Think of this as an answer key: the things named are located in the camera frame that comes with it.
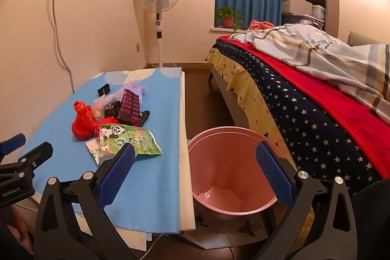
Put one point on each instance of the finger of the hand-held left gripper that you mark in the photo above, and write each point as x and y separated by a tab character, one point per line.
36	156
12	143

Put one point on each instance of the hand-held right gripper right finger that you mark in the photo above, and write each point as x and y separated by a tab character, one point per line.
274	174

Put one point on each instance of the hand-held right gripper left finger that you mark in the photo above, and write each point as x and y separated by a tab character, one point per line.
117	174

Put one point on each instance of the green panda snack packet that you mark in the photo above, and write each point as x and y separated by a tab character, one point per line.
137	144

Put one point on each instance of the pink plastic bin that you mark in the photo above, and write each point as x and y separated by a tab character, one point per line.
225	168

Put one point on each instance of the red plastic bag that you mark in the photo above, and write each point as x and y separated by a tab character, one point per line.
82	121

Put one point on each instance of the black gold-dotted packet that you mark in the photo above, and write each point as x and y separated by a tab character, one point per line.
112	110

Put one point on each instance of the clear plastic wrapper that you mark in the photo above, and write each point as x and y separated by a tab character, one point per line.
98	107

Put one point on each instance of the purple patterned packet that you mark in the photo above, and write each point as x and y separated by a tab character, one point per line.
129	104

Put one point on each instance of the blue crinkled plastic bag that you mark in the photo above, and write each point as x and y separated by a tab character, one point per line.
137	88

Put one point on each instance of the person's left hand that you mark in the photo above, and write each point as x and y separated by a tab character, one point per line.
19	229

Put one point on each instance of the navy star bed sheet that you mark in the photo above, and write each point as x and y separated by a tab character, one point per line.
289	113

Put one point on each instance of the small black packet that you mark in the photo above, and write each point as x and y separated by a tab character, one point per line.
144	115

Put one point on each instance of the blue mat with white print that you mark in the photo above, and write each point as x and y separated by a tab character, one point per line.
158	113

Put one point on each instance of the yellow star bed skirt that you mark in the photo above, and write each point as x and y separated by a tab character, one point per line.
243	86

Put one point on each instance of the plaid quilt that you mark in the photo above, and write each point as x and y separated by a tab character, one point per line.
320	49

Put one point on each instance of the pink cloth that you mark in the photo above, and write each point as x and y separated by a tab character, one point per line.
259	25

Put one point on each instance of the white windowsill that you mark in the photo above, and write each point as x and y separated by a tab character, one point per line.
219	30

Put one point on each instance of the large clear storage bin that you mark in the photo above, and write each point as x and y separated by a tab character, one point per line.
297	21

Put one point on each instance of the potted green plant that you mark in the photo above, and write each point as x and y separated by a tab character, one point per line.
228	21

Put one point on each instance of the grey headboard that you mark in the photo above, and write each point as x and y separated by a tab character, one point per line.
362	38

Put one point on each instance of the small clear lidded box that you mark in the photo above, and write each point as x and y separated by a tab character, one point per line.
318	12

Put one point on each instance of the beige storage box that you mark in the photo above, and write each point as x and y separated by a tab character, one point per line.
297	4

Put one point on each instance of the grey bed frame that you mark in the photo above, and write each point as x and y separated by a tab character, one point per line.
231	107

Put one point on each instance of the white wall outlet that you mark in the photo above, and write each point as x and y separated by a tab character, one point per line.
138	48

